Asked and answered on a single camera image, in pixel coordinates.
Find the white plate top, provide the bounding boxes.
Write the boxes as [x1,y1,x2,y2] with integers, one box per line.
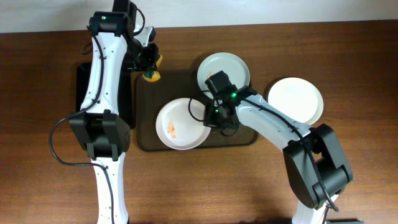
[197,52,250,91]

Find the white plate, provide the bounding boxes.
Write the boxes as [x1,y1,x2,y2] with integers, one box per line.
[155,98,211,150]
[197,52,250,91]
[267,77,324,124]

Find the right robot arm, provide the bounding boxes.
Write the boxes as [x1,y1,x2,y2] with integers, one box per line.
[204,85,353,223]

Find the brown serving tray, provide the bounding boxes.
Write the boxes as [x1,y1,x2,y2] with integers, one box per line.
[134,70,258,152]

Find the black plastic tray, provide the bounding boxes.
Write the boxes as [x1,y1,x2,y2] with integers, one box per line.
[75,62,136,129]

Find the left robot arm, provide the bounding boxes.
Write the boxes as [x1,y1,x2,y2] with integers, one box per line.
[69,9,162,223]

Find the green yellow sponge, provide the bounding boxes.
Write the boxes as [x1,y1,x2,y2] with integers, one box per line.
[142,55,163,82]

